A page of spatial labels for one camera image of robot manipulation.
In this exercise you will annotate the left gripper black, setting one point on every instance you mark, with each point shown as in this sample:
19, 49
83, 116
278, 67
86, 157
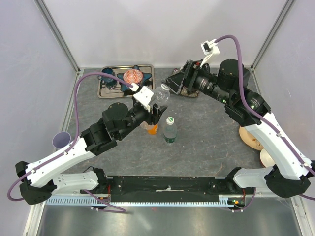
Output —
152, 119

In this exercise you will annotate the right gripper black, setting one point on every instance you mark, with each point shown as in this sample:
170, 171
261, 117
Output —
190, 72

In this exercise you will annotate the clear plastic bottle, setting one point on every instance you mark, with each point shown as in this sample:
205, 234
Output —
160, 97

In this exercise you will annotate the blue white bottle cap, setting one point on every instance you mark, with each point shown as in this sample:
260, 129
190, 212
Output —
164, 87

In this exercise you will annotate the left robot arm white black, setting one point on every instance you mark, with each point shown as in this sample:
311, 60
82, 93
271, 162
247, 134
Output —
41, 180

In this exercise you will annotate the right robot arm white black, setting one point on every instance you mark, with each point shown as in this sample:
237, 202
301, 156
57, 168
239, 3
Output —
290, 174

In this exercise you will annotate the right orange juice bottle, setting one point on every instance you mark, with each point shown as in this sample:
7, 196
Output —
152, 129

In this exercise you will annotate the water bottle green label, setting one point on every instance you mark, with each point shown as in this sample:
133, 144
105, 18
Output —
170, 130

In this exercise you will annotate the black floral square plate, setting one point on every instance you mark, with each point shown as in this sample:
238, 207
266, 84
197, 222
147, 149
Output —
184, 91

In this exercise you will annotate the blue star-shaped plate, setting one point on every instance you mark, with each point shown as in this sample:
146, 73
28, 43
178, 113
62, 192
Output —
145, 77

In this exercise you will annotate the red patterned bowl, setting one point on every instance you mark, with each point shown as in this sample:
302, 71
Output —
133, 76

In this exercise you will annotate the metal tray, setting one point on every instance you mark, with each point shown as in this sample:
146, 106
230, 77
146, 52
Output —
106, 93

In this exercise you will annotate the blue mug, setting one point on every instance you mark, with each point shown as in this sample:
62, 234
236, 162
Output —
109, 73

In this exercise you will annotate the beige plate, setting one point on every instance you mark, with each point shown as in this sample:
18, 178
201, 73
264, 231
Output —
249, 139

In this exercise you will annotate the purple cup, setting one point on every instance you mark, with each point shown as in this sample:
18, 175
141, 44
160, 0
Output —
61, 139

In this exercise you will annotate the white bowl red rim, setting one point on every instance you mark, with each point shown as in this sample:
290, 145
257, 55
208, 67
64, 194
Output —
265, 159

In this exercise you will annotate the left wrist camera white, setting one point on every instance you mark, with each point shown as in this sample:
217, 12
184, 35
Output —
143, 95

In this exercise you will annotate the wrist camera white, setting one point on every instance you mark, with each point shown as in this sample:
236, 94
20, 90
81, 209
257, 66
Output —
143, 95
210, 49

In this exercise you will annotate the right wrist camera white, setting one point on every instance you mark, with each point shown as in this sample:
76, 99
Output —
210, 49

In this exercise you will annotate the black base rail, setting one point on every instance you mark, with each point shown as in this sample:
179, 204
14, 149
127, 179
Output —
165, 188

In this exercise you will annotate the slotted cable duct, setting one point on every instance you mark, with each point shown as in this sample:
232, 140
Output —
91, 201

